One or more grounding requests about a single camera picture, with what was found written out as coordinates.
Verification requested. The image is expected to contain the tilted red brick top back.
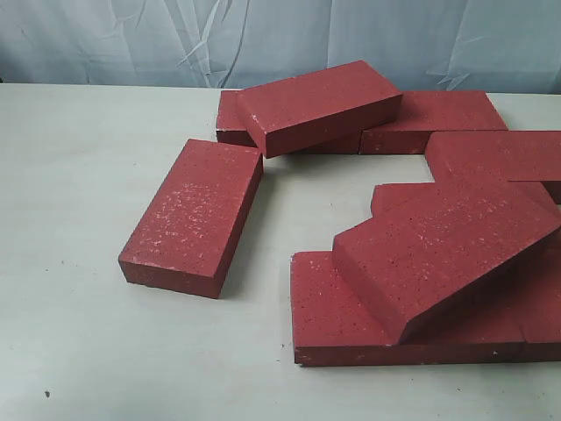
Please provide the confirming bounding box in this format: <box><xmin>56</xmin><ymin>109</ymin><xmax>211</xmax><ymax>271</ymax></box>
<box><xmin>236</xmin><ymin>60</ymin><xmax>403</xmax><ymax>158</ymax></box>

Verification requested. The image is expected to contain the blue-grey backdrop cloth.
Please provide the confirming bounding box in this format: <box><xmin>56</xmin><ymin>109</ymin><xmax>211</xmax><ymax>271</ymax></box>
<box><xmin>1</xmin><ymin>1</ymin><xmax>560</xmax><ymax>93</ymax></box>

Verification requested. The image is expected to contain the red brick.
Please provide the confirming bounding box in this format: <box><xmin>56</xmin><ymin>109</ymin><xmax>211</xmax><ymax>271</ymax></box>
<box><xmin>371</xmin><ymin>180</ymin><xmax>560</xmax><ymax>219</ymax></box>
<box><xmin>215</xmin><ymin>89</ymin><xmax>361</xmax><ymax>155</ymax></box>
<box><xmin>509</xmin><ymin>249</ymin><xmax>560</xmax><ymax>362</ymax></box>
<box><xmin>425</xmin><ymin>131</ymin><xmax>560</xmax><ymax>203</ymax></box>
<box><xmin>118</xmin><ymin>139</ymin><xmax>264</xmax><ymax>298</ymax></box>
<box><xmin>236</xmin><ymin>60</ymin><xmax>403</xmax><ymax>158</ymax></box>
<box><xmin>290</xmin><ymin>251</ymin><xmax>524</xmax><ymax>367</ymax></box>
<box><xmin>331</xmin><ymin>176</ymin><xmax>561</xmax><ymax>345</ymax></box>
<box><xmin>359</xmin><ymin>90</ymin><xmax>508</xmax><ymax>154</ymax></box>

